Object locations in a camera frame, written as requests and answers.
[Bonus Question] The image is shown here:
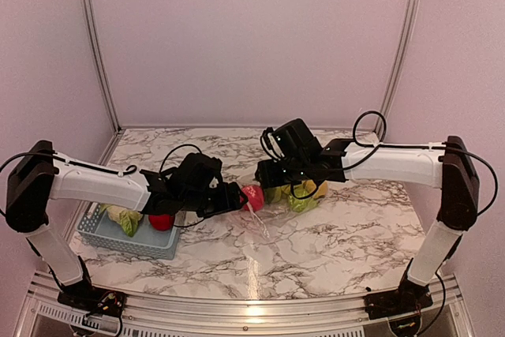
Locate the red fake apple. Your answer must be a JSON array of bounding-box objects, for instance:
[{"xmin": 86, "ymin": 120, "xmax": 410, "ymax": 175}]
[
  {"xmin": 148, "ymin": 215, "xmax": 175, "ymax": 231},
  {"xmin": 241, "ymin": 185, "xmax": 265, "ymax": 212}
]

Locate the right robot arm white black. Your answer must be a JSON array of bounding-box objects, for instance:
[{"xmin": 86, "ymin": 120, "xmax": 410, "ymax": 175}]
[{"xmin": 256, "ymin": 118, "xmax": 499, "ymax": 312}]

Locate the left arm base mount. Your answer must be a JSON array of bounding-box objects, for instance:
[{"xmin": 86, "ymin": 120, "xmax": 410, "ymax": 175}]
[{"xmin": 57, "ymin": 269, "xmax": 126, "ymax": 318}]

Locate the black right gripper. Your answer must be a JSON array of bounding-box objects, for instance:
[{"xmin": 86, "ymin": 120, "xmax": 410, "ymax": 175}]
[{"xmin": 255, "ymin": 156, "xmax": 311, "ymax": 189}]

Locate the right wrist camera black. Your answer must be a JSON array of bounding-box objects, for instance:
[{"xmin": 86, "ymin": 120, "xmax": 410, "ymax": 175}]
[{"xmin": 261, "ymin": 118, "xmax": 323, "ymax": 163}]

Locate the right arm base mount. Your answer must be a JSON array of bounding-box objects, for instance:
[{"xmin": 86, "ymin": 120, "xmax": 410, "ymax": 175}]
[{"xmin": 364, "ymin": 273, "xmax": 433, "ymax": 320}]

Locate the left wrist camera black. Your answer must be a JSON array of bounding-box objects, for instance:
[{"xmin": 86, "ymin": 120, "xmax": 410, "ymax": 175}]
[{"xmin": 168, "ymin": 153, "xmax": 223, "ymax": 196}]

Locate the front aluminium rail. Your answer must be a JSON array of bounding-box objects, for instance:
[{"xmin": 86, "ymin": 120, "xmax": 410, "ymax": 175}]
[{"xmin": 15, "ymin": 271, "xmax": 474, "ymax": 337}]

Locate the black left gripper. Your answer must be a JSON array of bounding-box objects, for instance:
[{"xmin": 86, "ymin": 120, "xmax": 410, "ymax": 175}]
[{"xmin": 180, "ymin": 181, "xmax": 249, "ymax": 219}]

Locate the right aluminium frame post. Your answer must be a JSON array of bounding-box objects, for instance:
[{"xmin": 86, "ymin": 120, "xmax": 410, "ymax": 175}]
[{"xmin": 380, "ymin": 0, "xmax": 420, "ymax": 118}]

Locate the aluminium frame post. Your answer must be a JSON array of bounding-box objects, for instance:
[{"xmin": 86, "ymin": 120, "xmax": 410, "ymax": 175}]
[
  {"xmin": 380, "ymin": 0, "xmax": 420, "ymax": 118},
  {"xmin": 81, "ymin": 0, "xmax": 122, "ymax": 133}
]

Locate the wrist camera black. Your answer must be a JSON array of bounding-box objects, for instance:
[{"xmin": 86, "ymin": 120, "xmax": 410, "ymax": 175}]
[
  {"xmin": 261, "ymin": 118, "xmax": 323, "ymax": 163},
  {"xmin": 168, "ymin": 153, "xmax": 223, "ymax": 196}
]

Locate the white green fake cabbage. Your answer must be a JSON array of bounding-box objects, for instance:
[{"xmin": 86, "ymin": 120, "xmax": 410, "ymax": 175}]
[{"xmin": 99, "ymin": 204, "xmax": 143, "ymax": 238}]

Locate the yellow fake fruit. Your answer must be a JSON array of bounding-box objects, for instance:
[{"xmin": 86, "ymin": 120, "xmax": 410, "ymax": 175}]
[{"xmin": 304, "ymin": 180, "xmax": 328, "ymax": 200}]

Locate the light blue plastic basket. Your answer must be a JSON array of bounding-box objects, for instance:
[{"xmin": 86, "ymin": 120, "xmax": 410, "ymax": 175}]
[{"xmin": 77, "ymin": 204, "xmax": 181, "ymax": 260}]

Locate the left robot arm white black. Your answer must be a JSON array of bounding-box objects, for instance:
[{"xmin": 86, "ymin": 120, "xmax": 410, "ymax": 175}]
[{"xmin": 2, "ymin": 140, "xmax": 248, "ymax": 309}]

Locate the left aluminium frame post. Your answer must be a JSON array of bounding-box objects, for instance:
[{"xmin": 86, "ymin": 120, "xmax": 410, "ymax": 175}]
[{"xmin": 81, "ymin": 0, "xmax": 122, "ymax": 133}]

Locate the clear zip top bag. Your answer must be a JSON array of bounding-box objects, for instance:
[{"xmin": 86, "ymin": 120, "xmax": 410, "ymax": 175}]
[{"xmin": 242, "ymin": 181, "xmax": 328, "ymax": 238}]

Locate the green fake lettuce leaf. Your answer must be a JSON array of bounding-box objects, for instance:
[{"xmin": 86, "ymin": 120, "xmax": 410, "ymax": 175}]
[{"xmin": 287, "ymin": 185, "xmax": 319, "ymax": 213}]

